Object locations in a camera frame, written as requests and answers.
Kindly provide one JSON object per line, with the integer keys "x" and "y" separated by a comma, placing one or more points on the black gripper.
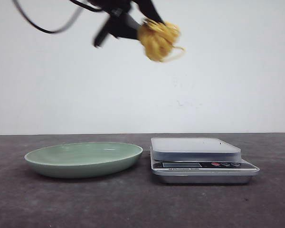
{"x": 120, "y": 23}

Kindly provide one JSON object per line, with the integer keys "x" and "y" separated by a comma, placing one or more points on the yellow vermicelli noodle nest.
{"x": 158, "y": 40}

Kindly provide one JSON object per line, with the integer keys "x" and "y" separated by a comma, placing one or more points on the silver digital kitchen scale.
{"x": 199, "y": 160}

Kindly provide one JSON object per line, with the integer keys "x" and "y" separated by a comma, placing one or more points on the light green round plate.
{"x": 83, "y": 160}

